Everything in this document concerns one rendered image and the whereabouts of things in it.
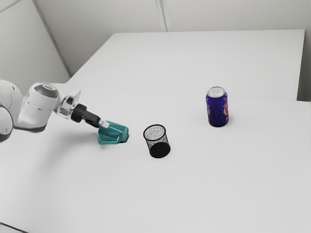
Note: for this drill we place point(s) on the purple soda can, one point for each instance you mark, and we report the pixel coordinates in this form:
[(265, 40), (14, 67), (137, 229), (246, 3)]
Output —
[(217, 107)]

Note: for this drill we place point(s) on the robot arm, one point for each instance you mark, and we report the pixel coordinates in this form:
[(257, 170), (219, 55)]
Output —
[(36, 104)]

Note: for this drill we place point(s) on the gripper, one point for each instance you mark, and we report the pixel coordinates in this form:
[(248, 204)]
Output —
[(79, 112)]

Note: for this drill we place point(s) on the black mesh pen holder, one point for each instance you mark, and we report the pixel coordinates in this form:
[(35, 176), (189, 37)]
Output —
[(156, 142)]

